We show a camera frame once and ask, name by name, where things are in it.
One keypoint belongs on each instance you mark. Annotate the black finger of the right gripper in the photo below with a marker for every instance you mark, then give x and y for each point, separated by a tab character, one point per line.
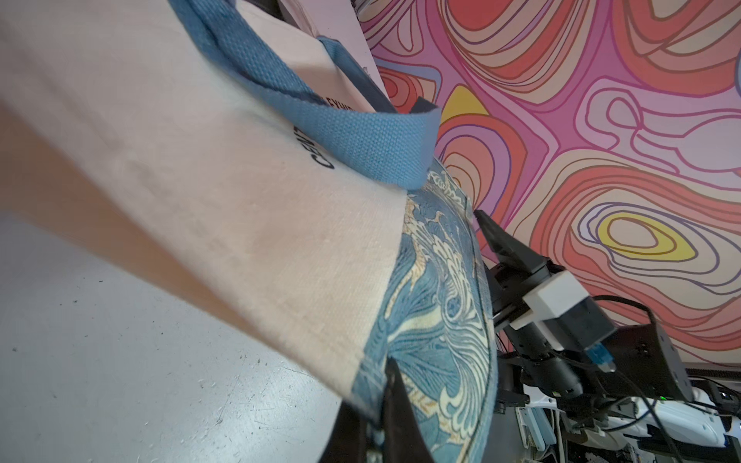
509	251

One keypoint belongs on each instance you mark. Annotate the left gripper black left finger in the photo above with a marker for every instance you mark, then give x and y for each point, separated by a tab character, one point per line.
348	440

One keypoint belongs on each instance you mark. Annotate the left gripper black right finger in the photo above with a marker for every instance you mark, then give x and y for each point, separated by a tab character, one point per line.
405	422

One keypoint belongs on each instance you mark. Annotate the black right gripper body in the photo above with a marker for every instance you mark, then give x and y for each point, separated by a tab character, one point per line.
508	283

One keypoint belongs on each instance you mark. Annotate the cream bag with blue handles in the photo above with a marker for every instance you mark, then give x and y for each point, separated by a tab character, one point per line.
261	175

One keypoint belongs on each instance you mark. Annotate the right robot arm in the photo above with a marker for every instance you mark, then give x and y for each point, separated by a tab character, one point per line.
609	386

